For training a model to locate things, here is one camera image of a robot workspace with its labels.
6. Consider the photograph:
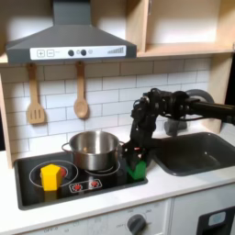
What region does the green block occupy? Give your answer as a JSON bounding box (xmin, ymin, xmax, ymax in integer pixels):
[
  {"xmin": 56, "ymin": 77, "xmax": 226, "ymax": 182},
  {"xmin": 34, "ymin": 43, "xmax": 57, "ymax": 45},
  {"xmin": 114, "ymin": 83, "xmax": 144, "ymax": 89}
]
[{"xmin": 127, "ymin": 160, "xmax": 147, "ymax": 182}]

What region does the yellow hexagonal block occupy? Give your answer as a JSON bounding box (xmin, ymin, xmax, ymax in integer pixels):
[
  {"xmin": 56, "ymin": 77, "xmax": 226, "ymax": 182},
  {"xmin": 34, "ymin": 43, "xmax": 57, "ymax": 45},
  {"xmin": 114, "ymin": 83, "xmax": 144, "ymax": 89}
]
[{"xmin": 40, "ymin": 163, "xmax": 62, "ymax": 192}]

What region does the dark grey tap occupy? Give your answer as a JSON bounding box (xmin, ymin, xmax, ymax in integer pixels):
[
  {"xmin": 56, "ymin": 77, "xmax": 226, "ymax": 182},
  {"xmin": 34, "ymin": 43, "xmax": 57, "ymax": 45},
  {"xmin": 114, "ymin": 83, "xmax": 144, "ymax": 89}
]
[{"xmin": 163, "ymin": 88, "xmax": 217, "ymax": 137}]

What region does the steel pot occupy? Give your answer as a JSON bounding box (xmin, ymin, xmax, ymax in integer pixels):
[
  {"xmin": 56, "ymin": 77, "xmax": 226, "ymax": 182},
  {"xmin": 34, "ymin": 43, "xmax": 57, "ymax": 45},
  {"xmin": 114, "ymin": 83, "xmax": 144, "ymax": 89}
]
[{"xmin": 61, "ymin": 130, "xmax": 128, "ymax": 172}]

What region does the black stove top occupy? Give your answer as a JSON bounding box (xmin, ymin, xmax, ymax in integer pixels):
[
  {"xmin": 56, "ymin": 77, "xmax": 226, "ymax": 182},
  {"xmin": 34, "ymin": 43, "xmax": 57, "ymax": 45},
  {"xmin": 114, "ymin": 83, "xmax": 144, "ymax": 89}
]
[{"xmin": 13, "ymin": 146, "xmax": 149, "ymax": 211}]

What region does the dark grey sink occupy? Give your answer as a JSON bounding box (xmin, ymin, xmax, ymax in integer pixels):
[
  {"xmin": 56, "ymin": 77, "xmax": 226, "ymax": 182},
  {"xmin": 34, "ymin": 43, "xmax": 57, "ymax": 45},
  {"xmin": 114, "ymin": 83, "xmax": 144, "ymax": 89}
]
[{"xmin": 147, "ymin": 131, "xmax": 235, "ymax": 177}]

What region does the wooden spoon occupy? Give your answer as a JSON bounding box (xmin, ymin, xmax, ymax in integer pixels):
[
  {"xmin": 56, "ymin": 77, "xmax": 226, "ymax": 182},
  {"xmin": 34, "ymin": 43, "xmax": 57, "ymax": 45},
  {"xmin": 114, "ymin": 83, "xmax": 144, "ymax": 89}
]
[{"xmin": 73, "ymin": 61, "xmax": 90, "ymax": 119}]

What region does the white cabinet front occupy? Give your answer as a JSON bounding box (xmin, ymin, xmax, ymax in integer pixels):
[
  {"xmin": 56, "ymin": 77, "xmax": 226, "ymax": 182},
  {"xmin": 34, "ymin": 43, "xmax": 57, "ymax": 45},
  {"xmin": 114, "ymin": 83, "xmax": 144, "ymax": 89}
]
[{"xmin": 169, "ymin": 183, "xmax": 235, "ymax": 235}]

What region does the white oven control panel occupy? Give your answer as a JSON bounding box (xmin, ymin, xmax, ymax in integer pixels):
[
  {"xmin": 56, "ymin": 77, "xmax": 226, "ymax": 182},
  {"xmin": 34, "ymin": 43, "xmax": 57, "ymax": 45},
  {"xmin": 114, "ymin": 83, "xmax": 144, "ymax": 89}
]
[{"xmin": 17, "ymin": 198, "xmax": 173, "ymax": 235}]

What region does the grey oven knob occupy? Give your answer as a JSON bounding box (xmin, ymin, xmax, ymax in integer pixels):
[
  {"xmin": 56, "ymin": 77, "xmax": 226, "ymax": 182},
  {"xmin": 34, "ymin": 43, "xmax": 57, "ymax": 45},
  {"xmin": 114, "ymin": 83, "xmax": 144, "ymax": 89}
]
[{"xmin": 127, "ymin": 214, "xmax": 147, "ymax": 235}]

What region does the black appliance door panel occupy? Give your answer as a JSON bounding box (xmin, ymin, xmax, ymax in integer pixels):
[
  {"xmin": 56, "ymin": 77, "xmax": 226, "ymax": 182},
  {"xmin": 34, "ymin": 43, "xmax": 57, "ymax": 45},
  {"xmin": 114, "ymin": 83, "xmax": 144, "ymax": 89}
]
[{"xmin": 196, "ymin": 206, "xmax": 235, "ymax": 235}]

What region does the wooden slotted spatula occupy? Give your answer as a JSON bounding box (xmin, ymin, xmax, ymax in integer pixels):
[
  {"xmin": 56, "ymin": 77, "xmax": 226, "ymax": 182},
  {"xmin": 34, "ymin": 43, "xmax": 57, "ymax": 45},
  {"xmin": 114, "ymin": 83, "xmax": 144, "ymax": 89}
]
[{"xmin": 26, "ymin": 62, "xmax": 47, "ymax": 126}]

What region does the grey range hood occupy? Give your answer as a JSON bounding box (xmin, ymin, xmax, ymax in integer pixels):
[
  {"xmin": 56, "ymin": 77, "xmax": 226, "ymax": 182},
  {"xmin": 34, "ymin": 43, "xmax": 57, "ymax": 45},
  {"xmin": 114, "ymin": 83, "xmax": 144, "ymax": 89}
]
[{"xmin": 6, "ymin": 0, "xmax": 138, "ymax": 64}]

